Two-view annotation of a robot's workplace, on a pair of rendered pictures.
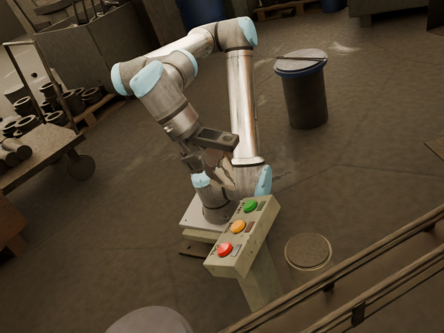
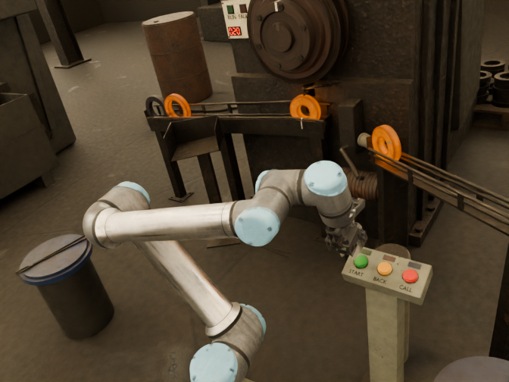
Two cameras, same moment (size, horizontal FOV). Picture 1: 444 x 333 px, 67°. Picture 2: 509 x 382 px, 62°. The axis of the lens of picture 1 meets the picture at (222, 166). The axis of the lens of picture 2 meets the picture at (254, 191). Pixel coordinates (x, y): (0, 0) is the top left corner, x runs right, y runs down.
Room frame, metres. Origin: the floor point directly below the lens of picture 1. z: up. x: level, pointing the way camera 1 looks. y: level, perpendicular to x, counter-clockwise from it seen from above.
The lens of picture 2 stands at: (0.94, 0.95, 1.52)
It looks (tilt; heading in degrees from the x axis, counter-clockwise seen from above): 31 degrees down; 270
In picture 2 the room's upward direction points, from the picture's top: 11 degrees counter-clockwise
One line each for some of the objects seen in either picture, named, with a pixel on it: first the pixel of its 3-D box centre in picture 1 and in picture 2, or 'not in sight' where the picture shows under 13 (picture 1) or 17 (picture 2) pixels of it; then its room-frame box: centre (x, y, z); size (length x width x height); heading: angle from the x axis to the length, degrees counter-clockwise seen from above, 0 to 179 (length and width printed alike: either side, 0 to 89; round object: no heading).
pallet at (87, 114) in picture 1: (60, 104); not in sight; (3.39, 1.30, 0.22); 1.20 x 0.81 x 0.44; 134
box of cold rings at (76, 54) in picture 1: (119, 43); not in sight; (4.03, 0.60, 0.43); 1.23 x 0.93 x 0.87; 137
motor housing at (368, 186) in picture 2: not in sight; (361, 220); (0.48, -0.67, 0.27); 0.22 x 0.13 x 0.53; 139
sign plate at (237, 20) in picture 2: not in sight; (245, 18); (0.82, -1.29, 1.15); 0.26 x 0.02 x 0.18; 139
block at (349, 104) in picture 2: not in sight; (351, 126); (0.45, -0.84, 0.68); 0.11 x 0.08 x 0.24; 49
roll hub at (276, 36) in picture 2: not in sight; (282, 36); (0.70, -0.91, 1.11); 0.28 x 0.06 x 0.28; 139
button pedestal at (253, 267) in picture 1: (261, 288); (385, 334); (0.61, 0.01, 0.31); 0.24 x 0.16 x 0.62; 139
